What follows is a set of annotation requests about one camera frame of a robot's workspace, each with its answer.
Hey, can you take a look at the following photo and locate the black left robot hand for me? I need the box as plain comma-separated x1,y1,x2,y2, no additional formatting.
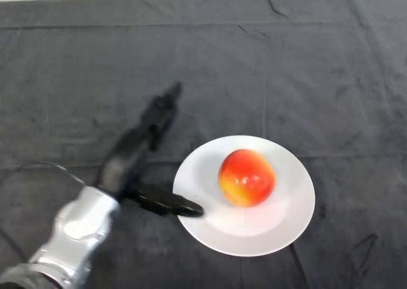
96,81,205,218

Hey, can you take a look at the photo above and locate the black cloth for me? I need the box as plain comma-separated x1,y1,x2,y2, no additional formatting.
0,0,407,289

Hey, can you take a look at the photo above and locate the red yellow apple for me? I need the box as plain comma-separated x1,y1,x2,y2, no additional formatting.
217,148,276,209

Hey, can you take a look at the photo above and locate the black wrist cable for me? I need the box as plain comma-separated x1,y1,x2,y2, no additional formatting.
9,160,86,188

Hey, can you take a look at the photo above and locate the white round plate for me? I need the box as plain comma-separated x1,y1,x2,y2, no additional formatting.
172,135,316,257

